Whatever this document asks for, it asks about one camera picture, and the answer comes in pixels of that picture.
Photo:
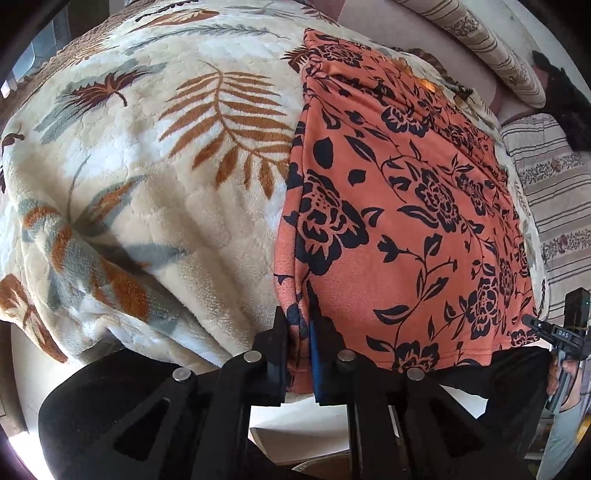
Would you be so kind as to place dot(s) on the black cloth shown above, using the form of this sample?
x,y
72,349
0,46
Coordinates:
x,y
570,106

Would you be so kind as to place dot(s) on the person's black pants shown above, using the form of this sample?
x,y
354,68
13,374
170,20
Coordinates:
x,y
83,406

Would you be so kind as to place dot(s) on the orange black floral garment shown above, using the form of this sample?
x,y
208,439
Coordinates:
x,y
397,221

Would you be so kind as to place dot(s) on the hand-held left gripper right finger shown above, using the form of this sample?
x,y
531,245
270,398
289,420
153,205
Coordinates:
x,y
316,364

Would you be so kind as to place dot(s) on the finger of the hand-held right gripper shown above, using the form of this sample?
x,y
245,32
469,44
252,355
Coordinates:
x,y
538,326

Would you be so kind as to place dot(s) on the person's right forearm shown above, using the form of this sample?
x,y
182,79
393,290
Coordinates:
x,y
561,443

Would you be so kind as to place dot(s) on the person's right hand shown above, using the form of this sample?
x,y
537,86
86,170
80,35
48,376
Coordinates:
x,y
574,383

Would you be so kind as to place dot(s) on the cream leaf print blanket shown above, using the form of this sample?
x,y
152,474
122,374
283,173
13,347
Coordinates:
x,y
175,194

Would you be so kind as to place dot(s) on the striped floral bolster pillow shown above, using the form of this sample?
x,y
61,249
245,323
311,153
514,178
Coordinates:
x,y
489,46

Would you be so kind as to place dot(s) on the pink bed sheet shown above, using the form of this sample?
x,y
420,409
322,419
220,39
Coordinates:
x,y
415,27

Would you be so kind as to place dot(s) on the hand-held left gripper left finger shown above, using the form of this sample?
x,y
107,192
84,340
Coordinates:
x,y
278,350

